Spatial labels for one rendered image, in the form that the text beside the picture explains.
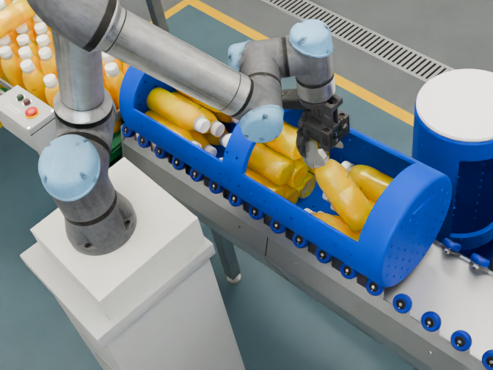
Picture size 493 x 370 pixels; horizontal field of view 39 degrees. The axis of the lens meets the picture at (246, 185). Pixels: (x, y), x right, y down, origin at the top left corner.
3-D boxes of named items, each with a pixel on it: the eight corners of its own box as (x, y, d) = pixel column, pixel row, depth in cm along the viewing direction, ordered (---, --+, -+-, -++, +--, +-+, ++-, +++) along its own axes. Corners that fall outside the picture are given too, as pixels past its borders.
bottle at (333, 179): (348, 238, 156) (301, 172, 152) (356, 221, 162) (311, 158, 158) (375, 227, 152) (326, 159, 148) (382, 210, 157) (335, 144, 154)
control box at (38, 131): (41, 155, 201) (27, 130, 194) (4, 127, 212) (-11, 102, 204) (67, 134, 206) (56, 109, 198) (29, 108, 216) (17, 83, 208)
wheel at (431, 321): (442, 319, 151) (445, 317, 152) (424, 308, 153) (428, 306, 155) (433, 336, 152) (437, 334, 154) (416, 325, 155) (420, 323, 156)
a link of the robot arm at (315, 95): (287, 79, 134) (313, 56, 137) (290, 97, 138) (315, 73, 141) (318, 94, 130) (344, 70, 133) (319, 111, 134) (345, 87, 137)
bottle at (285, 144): (289, 148, 163) (232, 117, 173) (293, 167, 169) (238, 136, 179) (307, 129, 166) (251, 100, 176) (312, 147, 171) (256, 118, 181)
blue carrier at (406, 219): (374, 311, 156) (386, 222, 137) (125, 149, 202) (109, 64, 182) (442, 241, 171) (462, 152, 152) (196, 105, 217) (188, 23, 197)
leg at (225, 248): (234, 286, 281) (205, 186, 234) (224, 279, 284) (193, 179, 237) (243, 277, 284) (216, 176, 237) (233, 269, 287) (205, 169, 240)
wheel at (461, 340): (472, 339, 147) (476, 336, 148) (454, 327, 149) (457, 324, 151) (464, 356, 148) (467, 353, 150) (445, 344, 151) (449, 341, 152)
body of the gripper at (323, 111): (328, 156, 142) (324, 113, 133) (296, 139, 146) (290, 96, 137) (351, 133, 145) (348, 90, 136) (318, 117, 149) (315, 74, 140)
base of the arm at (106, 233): (84, 268, 143) (67, 242, 136) (58, 220, 152) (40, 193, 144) (148, 230, 147) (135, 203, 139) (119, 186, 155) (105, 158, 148)
